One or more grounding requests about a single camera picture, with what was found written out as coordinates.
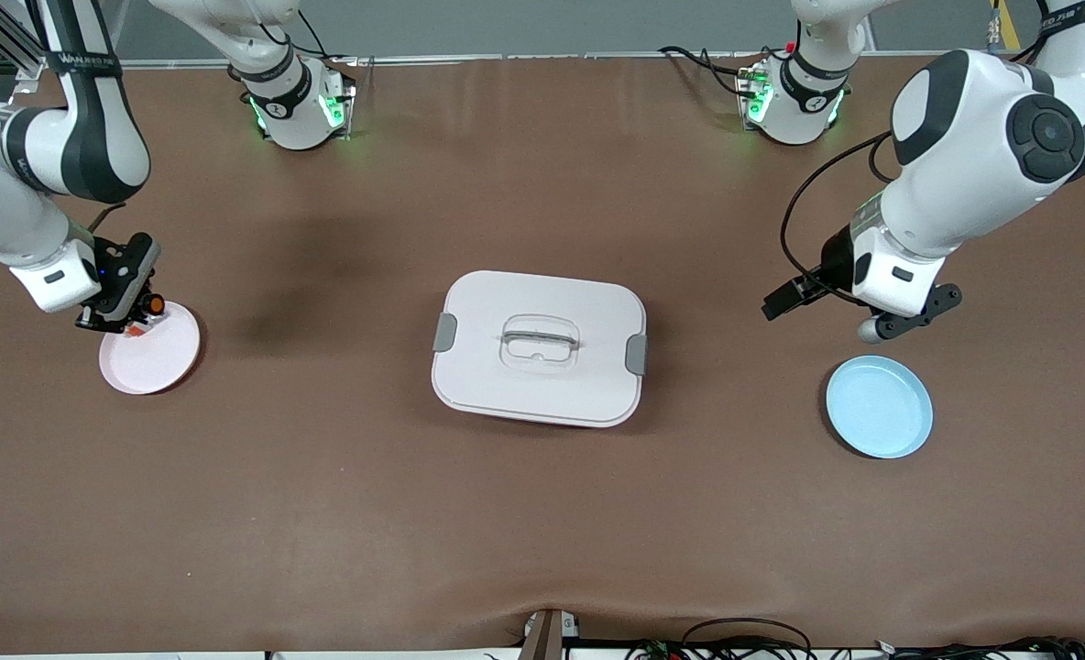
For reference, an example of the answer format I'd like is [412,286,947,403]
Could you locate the white lidded storage box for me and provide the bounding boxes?
[431,269,649,429]

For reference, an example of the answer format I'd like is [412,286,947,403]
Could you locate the silver table edge rail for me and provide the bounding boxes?
[116,50,947,72]

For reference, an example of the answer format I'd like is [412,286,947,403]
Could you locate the black looped cable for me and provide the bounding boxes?
[680,618,816,660]

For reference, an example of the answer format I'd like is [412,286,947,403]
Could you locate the pink round plate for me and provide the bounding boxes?
[98,302,203,396]

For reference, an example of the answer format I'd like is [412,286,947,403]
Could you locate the tangled cable bundle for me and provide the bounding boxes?
[625,635,1085,660]

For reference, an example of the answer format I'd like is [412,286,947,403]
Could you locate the black base cable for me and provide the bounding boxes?
[657,44,768,100]
[254,7,360,67]

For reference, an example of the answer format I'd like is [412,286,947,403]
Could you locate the recessed lid handle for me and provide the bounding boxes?
[500,314,582,375]

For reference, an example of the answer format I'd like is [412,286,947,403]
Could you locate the brown table cover mat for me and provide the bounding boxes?
[0,53,1085,656]

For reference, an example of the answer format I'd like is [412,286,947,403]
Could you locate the light blue round plate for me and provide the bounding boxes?
[825,355,935,460]

